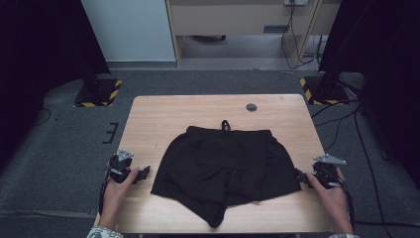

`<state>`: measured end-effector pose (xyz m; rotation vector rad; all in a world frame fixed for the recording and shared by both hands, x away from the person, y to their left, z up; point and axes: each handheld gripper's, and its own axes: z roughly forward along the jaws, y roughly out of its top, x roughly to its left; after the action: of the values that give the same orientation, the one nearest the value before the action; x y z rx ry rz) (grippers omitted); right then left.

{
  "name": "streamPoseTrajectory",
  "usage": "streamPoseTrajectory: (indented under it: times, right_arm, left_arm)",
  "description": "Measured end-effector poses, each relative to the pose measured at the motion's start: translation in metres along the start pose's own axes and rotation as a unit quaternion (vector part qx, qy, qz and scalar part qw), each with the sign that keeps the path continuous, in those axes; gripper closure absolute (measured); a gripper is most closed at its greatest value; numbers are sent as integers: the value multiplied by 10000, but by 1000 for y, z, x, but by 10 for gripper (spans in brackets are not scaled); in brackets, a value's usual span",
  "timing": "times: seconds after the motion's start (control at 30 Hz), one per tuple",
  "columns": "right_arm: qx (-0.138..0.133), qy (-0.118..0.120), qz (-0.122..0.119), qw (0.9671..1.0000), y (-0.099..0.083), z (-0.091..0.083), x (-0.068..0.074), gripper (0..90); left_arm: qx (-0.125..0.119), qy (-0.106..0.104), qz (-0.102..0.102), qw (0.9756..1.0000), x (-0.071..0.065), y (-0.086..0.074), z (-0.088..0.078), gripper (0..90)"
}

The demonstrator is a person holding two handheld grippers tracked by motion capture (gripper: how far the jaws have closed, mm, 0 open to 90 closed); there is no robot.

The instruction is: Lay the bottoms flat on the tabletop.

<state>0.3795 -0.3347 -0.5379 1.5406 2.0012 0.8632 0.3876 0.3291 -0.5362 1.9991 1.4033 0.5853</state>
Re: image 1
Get right hand-held gripper cable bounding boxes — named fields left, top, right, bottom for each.
left=340, top=178, right=357, bottom=232

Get left hand-held gripper cable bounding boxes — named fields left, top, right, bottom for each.
left=97, top=170, right=113, bottom=216

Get white panel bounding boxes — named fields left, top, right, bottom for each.
left=80, top=0, right=176, bottom=62

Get person's right hand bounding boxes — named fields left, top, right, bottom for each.
left=307, top=168, right=350, bottom=216

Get striped black stand base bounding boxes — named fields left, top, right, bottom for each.
left=73, top=73, right=123, bottom=108
left=299, top=73, right=351, bottom=107

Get light wooden desk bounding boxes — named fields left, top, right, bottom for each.
left=164, top=0, right=342, bottom=67

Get person's left hand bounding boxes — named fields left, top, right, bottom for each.
left=103, top=168, right=141, bottom=212

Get black pants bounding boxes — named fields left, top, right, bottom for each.
left=151, top=119, right=303, bottom=229

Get black hanging cables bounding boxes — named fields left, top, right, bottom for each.
left=280, top=1, right=326, bottom=71

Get thin black floor cable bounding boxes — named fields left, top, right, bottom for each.
left=32, top=108, right=53, bottom=127

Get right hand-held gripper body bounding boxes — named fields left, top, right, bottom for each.
left=311, top=153, right=348, bottom=190

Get long black floor cable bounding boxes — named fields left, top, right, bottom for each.
left=354, top=107, right=386, bottom=238

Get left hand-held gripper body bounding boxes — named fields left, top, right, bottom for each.
left=108, top=149, right=140, bottom=184

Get hand-held gripper cable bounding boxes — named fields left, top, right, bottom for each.
left=97, top=170, right=113, bottom=216
left=340, top=178, right=357, bottom=232

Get black curtain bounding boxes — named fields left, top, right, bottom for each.
left=318, top=0, right=420, bottom=189
left=0, top=0, right=112, bottom=168

